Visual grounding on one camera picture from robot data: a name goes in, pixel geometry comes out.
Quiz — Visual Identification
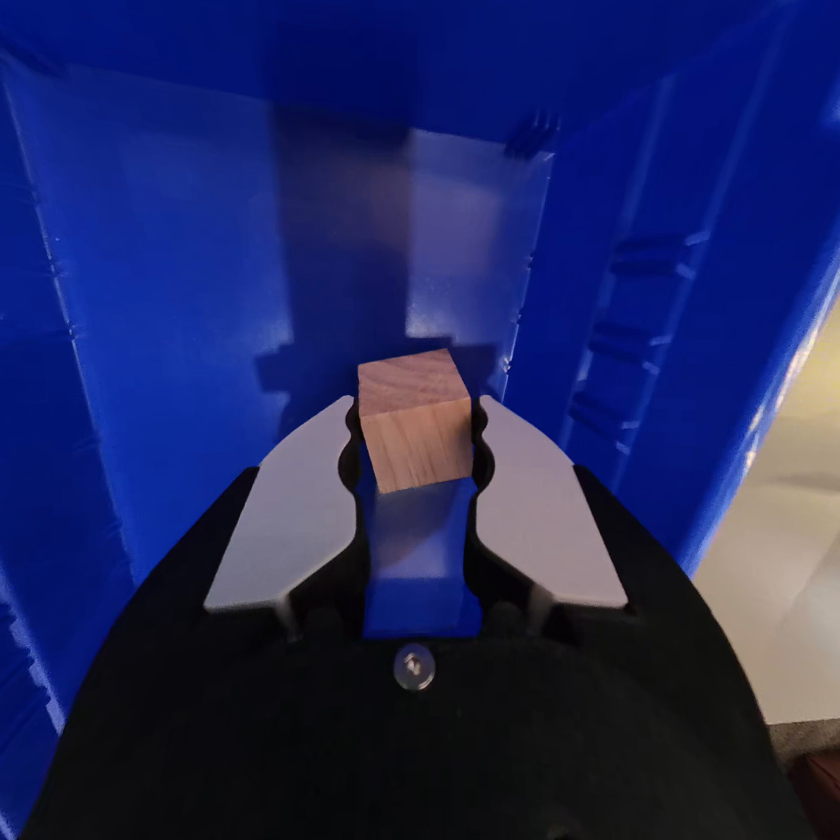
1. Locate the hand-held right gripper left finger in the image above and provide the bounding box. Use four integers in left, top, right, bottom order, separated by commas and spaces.
203, 395, 367, 636

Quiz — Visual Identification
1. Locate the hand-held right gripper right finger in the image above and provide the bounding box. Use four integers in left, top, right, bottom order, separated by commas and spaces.
462, 395, 630, 632

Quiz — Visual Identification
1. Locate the blue-taped wooden cube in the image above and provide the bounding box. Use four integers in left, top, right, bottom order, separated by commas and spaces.
357, 349, 475, 494

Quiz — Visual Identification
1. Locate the blue plastic bin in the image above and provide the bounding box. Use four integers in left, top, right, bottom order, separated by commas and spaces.
0, 0, 840, 837

